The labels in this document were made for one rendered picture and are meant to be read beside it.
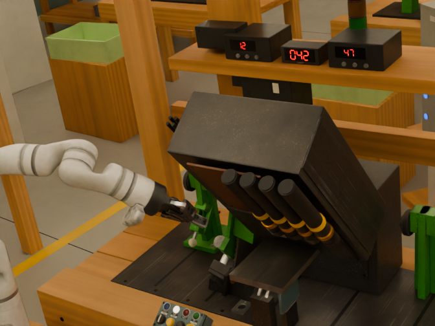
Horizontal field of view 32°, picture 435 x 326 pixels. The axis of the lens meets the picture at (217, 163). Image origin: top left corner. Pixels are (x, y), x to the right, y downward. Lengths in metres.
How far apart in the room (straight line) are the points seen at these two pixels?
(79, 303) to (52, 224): 2.44
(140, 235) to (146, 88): 0.53
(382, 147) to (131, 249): 0.93
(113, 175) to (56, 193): 3.57
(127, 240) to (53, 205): 2.39
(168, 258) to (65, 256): 1.99
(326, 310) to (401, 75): 0.69
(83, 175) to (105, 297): 0.84
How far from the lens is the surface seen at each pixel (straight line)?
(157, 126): 2.67
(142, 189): 1.65
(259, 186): 1.60
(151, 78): 2.62
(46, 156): 1.65
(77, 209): 4.91
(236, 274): 1.96
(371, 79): 2.01
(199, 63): 2.28
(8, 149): 1.69
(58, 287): 2.50
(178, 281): 2.38
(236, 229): 2.14
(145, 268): 2.48
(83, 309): 2.39
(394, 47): 2.07
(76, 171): 1.60
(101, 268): 2.57
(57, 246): 4.56
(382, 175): 2.13
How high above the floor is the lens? 2.23
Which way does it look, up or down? 26 degrees down
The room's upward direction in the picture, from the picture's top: 8 degrees counter-clockwise
